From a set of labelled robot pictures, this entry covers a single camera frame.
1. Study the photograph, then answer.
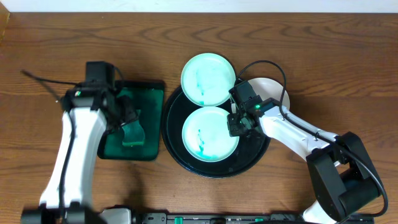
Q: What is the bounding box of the white plate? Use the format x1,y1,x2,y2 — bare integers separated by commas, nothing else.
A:
248,78,283,106

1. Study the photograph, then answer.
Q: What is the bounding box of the green sponge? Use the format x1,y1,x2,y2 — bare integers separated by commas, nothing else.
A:
122,110,146,147

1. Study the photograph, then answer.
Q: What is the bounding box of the mint green plate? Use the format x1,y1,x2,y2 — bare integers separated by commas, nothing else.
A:
182,106,239,162
180,53,236,106

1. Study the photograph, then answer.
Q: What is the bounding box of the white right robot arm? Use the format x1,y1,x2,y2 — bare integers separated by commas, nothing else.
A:
228,95,389,223

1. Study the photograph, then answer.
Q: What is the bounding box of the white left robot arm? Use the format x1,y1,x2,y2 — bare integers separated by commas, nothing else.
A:
20,88,138,223

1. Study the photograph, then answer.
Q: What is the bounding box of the rectangular black sponge tray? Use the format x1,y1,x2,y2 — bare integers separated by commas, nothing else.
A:
97,81,164,161

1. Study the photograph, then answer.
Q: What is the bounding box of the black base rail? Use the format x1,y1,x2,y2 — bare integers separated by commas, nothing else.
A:
133,212,376,224

